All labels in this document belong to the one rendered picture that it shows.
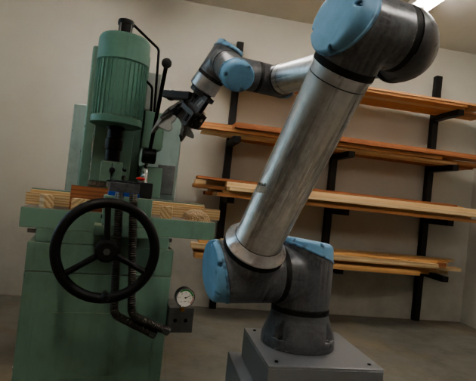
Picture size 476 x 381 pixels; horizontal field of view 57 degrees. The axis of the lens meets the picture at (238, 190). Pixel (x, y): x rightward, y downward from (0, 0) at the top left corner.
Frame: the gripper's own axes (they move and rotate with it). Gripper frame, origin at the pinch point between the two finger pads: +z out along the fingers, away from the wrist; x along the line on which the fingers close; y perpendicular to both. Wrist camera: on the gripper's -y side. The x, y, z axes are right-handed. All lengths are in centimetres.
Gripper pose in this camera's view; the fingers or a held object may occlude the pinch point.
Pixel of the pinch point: (165, 136)
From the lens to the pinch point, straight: 148.1
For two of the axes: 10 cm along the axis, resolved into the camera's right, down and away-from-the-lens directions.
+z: -5.8, 7.7, 2.9
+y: 6.3, 6.4, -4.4
